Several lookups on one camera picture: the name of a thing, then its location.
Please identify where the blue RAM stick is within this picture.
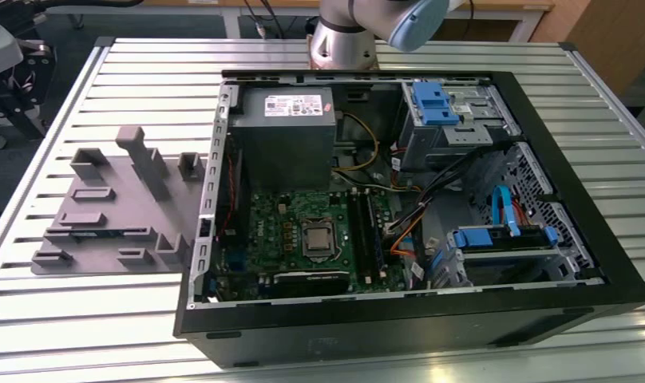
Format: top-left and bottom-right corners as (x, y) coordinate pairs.
(61, 227), (145, 239)

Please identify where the black RAM slot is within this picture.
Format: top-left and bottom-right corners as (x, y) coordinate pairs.
(351, 190), (371, 282)

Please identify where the grey parts rack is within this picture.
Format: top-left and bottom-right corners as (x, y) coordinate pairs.
(29, 125), (207, 276)

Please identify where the grey power supply unit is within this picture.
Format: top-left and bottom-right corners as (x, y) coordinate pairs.
(229, 86), (337, 192)

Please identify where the green motherboard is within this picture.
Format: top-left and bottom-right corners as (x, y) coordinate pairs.
(219, 189), (409, 298)

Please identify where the metal CPU socket cover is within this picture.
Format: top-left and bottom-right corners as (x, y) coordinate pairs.
(299, 217), (339, 263)

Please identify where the silver CPU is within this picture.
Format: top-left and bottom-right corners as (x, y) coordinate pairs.
(305, 228), (332, 249)

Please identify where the black graphics card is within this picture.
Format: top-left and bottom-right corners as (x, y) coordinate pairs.
(272, 269), (351, 298)

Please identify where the blue drive latch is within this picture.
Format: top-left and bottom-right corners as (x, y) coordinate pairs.
(411, 81), (463, 125)

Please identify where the metal drive cage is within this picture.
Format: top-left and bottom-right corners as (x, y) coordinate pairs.
(400, 81), (521, 168)

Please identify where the hard disk in blue carrier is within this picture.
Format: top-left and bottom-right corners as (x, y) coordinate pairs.
(452, 225), (561, 251)

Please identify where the black open PC case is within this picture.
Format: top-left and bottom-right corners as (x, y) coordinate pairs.
(172, 68), (645, 370)

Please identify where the metal disk bay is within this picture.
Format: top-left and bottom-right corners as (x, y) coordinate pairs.
(425, 229), (593, 288)

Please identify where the wooden cabinet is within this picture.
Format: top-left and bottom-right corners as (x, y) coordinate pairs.
(529, 0), (645, 97)

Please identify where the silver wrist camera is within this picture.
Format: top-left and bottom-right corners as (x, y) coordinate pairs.
(0, 18), (25, 83)

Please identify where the yellow wire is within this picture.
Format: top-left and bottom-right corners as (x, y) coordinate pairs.
(332, 113), (380, 172)

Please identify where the orange wire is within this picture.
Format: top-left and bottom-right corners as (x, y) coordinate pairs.
(389, 217), (425, 256)

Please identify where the blue flat wire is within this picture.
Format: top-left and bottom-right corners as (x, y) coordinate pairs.
(491, 185), (521, 236)

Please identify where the red wire bundle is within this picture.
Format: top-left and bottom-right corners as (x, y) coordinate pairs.
(511, 199), (532, 229)

